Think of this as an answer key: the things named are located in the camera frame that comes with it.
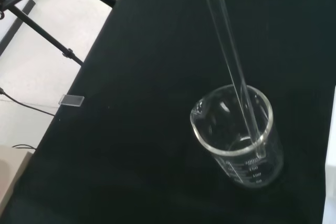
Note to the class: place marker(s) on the clear glass beaker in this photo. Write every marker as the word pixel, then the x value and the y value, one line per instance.
pixel 262 171

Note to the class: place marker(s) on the white test tube rack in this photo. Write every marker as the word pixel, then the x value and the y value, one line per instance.
pixel 331 195

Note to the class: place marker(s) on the black tripod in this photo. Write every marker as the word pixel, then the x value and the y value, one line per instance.
pixel 39 29

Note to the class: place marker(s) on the black cloth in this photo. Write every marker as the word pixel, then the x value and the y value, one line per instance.
pixel 131 155

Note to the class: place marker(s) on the beige box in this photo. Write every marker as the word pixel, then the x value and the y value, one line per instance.
pixel 10 169

